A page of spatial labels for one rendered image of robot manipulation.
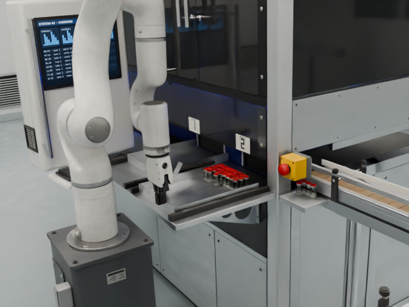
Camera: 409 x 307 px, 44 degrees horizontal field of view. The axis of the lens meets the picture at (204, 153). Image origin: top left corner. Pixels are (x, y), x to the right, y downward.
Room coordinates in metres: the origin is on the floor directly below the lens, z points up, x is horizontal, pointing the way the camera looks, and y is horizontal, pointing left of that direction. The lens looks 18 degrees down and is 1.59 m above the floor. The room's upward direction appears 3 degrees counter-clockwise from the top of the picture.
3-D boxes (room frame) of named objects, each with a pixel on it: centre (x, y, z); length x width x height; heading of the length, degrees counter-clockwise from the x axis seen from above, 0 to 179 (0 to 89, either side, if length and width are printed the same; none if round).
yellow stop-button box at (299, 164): (1.59, -0.30, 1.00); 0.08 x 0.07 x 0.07; 122
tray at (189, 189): (1.68, 0.03, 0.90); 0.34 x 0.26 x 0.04; 122
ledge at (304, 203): (1.60, -0.34, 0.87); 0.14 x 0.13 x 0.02; 122
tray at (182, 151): (2.03, 0.11, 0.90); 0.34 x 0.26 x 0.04; 122
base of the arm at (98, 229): (1.41, 0.34, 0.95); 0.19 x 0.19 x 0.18
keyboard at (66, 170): (2.21, 0.47, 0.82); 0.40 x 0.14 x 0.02; 130
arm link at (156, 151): (1.52, 0.15, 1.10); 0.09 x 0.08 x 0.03; 32
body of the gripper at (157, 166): (1.52, 0.15, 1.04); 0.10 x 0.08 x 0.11; 32
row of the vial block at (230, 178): (1.74, -0.07, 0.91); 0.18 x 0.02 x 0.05; 32
